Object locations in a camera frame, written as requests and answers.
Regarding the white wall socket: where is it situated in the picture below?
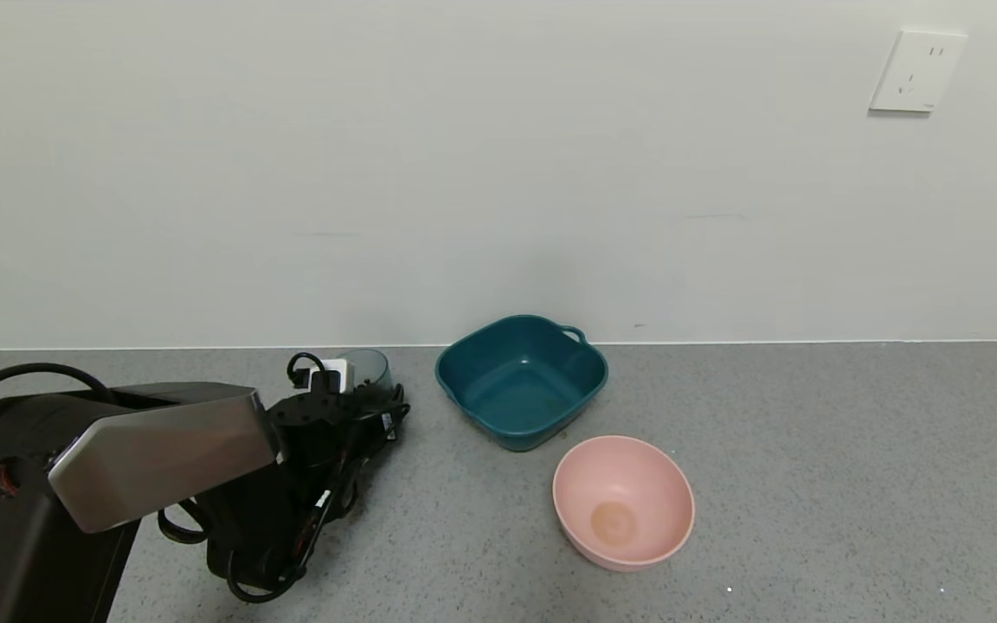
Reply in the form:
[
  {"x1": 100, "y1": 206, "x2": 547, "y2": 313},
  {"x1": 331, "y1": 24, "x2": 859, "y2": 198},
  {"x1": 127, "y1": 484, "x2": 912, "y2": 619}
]
[{"x1": 869, "y1": 30, "x2": 968, "y2": 114}]

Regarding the thin black camera cable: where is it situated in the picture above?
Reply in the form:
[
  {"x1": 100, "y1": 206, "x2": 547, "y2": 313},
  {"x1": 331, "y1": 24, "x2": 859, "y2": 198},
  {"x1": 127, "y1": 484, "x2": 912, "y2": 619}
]
[{"x1": 226, "y1": 352, "x2": 409, "y2": 604}]

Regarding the teal square plastic basin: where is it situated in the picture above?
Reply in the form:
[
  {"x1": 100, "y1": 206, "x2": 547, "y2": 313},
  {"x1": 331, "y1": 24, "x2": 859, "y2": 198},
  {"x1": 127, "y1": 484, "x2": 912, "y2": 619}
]
[{"x1": 435, "y1": 314, "x2": 609, "y2": 453}]

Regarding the pink plastic bowl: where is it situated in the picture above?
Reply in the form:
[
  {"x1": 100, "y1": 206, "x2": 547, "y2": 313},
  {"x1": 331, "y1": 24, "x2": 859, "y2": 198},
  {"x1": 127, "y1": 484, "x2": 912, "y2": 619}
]
[{"x1": 552, "y1": 435, "x2": 695, "y2": 572}]

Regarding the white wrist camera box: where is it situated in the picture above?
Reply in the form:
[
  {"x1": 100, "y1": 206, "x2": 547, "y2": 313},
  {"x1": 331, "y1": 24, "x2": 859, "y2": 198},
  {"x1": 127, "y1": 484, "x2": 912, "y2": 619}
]
[{"x1": 308, "y1": 359, "x2": 351, "y2": 395}]

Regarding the translucent blue ribbed plastic cup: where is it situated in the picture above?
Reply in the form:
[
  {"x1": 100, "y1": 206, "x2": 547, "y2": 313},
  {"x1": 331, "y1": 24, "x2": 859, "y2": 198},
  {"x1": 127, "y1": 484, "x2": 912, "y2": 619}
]
[{"x1": 338, "y1": 349, "x2": 395, "y2": 395}]

